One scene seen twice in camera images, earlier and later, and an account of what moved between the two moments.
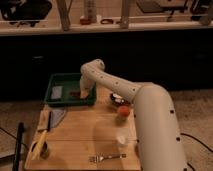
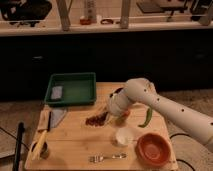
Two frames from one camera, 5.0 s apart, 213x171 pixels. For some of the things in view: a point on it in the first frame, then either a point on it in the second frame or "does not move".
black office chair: x=24 y=11 does not move
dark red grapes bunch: x=75 y=93 → x=96 y=120
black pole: x=20 y=128 does not move
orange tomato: x=124 y=111 does not move
